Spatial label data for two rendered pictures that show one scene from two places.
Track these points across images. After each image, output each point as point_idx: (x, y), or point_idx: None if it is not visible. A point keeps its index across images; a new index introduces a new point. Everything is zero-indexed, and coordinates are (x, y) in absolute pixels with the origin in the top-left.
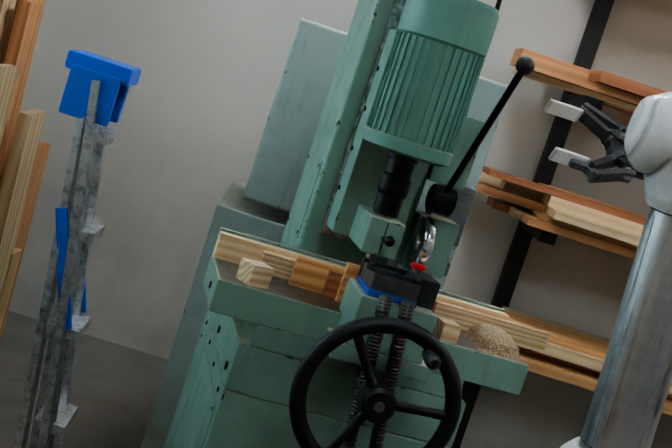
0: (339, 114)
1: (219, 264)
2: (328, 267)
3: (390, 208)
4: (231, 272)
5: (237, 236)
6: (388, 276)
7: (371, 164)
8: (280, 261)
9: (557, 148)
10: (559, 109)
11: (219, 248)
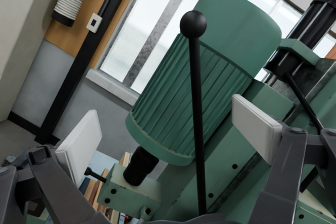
0: None
1: (107, 156)
2: (100, 182)
3: (126, 168)
4: (96, 155)
5: (126, 157)
6: (25, 153)
7: None
8: None
9: (90, 110)
10: (241, 116)
11: (121, 158)
